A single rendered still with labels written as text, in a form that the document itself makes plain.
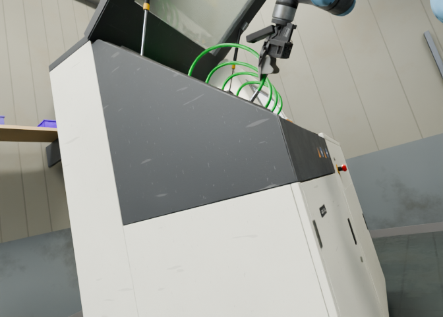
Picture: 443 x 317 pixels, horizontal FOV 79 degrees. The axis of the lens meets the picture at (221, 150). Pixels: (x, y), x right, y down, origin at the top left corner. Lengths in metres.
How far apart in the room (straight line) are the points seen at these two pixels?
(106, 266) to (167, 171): 0.41
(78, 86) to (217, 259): 0.80
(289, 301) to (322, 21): 3.46
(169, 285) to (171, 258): 0.08
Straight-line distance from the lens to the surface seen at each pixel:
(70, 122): 1.17
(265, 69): 1.02
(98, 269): 1.07
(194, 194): 0.73
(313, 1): 0.95
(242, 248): 0.69
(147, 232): 0.87
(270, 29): 1.03
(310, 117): 3.55
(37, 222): 3.23
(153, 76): 0.87
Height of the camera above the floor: 0.79
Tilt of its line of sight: 10 degrees up
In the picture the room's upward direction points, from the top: 14 degrees counter-clockwise
